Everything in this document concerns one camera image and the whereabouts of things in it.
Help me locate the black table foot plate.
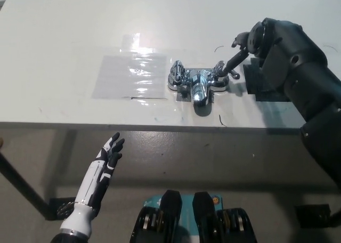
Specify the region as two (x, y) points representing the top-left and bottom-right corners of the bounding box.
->
(47, 197), (78, 221)
(294, 204), (331, 225)

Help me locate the chrome faucet body with spout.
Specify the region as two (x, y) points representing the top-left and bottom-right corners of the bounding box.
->
(167, 68), (230, 108)

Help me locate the black slanted table leg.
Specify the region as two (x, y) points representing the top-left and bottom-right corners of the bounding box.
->
(0, 151), (51, 222)

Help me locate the black tape patch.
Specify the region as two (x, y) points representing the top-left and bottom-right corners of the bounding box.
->
(241, 56), (294, 103)

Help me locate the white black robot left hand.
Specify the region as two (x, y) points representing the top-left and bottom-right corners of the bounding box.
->
(60, 132), (126, 239)

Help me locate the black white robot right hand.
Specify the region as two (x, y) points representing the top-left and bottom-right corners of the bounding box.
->
(218, 18), (266, 80)

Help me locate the chrome faucet lever handle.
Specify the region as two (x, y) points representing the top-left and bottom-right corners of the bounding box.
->
(212, 61), (228, 82)
(170, 60), (185, 84)

